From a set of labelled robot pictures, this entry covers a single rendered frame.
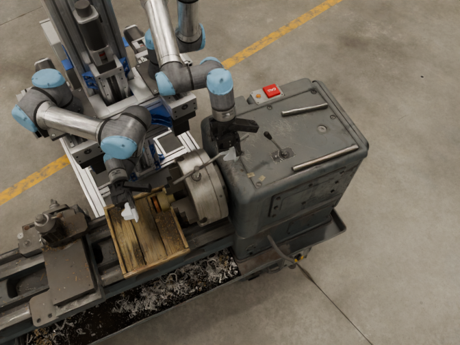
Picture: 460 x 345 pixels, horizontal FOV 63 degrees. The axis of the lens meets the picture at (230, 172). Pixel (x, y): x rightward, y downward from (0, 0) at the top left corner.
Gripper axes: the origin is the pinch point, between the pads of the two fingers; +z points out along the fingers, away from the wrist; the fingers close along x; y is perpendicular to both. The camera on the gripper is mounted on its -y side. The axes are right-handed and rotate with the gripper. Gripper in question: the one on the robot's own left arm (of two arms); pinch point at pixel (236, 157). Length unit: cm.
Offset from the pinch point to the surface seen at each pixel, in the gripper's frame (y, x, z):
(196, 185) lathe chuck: 15.6, -5.7, 12.4
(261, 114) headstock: -21.3, -23.5, 4.4
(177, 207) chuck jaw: 24.9, -9.1, 23.9
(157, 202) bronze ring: 32.0, -13.3, 21.6
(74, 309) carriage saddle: 77, 2, 47
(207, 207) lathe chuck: 14.3, -0.3, 20.3
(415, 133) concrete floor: -181, -74, 121
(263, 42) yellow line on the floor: -115, -216, 83
